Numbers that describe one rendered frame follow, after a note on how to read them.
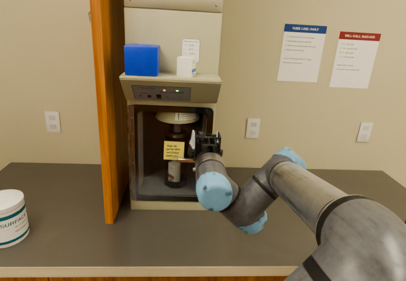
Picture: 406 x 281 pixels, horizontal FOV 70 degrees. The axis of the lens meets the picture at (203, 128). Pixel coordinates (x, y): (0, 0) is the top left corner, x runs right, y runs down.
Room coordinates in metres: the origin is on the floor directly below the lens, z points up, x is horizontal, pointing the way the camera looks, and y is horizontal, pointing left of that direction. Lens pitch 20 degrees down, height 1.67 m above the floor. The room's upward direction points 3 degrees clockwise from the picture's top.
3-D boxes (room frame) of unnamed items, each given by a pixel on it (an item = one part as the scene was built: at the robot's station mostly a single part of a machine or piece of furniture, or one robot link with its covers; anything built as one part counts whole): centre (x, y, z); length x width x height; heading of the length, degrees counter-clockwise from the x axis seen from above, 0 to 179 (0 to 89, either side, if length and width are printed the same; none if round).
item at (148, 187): (1.01, 0.12, 1.19); 0.30 x 0.01 x 0.40; 94
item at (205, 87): (0.96, 0.11, 1.46); 0.32 x 0.12 x 0.10; 94
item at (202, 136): (0.73, -0.02, 1.34); 0.12 x 0.08 x 0.09; 5
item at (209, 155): (0.65, -0.02, 1.33); 0.08 x 0.05 x 0.08; 95
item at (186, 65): (0.96, 0.07, 1.54); 0.05 x 0.05 x 0.06; 78
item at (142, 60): (0.95, 0.21, 1.55); 0.10 x 0.10 x 0.09; 4
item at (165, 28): (1.14, 0.13, 1.32); 0.32 x 0.25 x 0.77; 94
